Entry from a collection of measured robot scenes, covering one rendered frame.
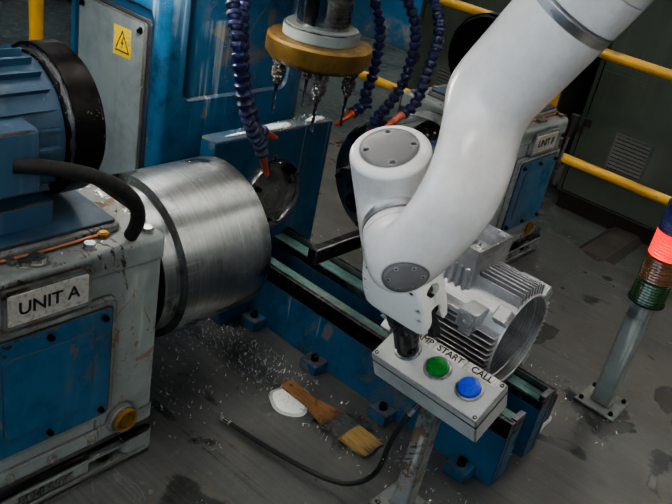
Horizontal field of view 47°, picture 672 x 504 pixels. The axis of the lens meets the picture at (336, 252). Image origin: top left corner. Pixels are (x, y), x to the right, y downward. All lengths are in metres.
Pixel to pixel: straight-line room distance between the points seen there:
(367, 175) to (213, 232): 0.41
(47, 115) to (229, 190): 0.34
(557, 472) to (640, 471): 0.16
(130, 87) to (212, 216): 0.41
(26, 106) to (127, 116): 0.57
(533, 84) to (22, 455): 0.75
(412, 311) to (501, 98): 0.31
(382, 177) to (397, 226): 0.06
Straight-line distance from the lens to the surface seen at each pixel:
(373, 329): 1.34
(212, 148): 1.36
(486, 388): 1.01
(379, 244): 0.75
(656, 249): 1.40
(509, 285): 1.19
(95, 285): 0.99
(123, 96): 1.49
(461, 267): 1.19
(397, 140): 0.80
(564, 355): 1.67
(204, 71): 1.46
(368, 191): 0.79
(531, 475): 1.35
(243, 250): 1.16
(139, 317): 1.06
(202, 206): 1.13
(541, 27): 0.70
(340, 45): 1.30
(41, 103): 0.94
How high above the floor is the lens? 1.65
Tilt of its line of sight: 28 degrees down
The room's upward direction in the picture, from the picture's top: 12 degrees clockwise
